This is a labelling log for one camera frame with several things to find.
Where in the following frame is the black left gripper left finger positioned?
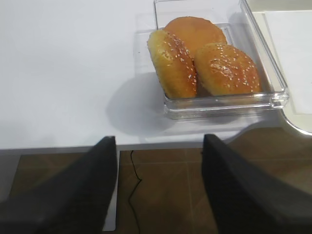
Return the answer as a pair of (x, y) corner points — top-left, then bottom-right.
(0, 136), (116, 234)

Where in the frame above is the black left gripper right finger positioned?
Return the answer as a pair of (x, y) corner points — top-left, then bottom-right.
(203, 134), (312, 234)

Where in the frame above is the right sesame bun top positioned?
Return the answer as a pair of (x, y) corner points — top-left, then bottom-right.
(194, 43), (262, 96)

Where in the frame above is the sesame bun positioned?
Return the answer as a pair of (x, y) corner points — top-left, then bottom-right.
(147, 30), (197, 99)
(194, 43), (262, 96)

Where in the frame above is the clear plastic bun container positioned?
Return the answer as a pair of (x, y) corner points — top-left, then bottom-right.
(135, 0), (290, 120)

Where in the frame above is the left sesame bun top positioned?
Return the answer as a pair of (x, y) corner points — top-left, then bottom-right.
(147, 30), (197, 99)

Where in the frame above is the silver metal tray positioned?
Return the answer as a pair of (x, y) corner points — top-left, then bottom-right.
(253, 10), (312, 136)

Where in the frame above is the plain bun bottom in container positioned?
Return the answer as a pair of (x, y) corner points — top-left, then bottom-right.
(163, 17), (227, 58)

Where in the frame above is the white paper tray liner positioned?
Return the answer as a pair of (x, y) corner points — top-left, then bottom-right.
(265, 10), (312, 114)

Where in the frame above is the thin black floor cable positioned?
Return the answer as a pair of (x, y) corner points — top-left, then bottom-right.
(128, 150), (143, 234)

